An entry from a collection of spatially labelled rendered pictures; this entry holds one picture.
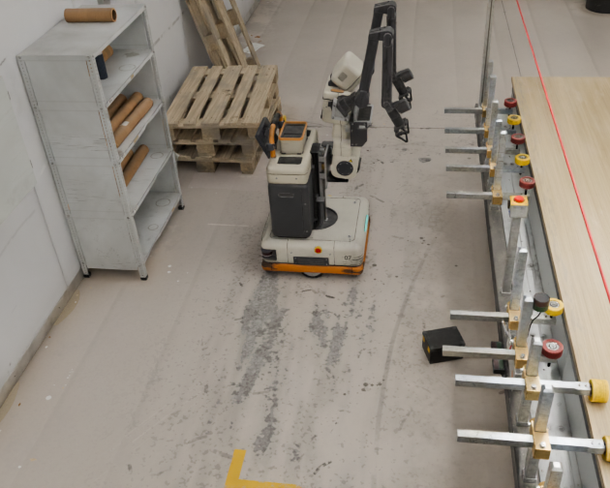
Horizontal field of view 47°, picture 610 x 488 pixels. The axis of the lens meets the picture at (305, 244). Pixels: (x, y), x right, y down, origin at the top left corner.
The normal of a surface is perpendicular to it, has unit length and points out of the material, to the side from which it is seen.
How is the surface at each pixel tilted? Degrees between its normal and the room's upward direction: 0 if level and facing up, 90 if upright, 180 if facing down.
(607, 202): 0
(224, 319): 0
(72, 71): 90
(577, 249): 0
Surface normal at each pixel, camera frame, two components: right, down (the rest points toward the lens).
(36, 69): -0.15, 0.59
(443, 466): -0.06, -0.81
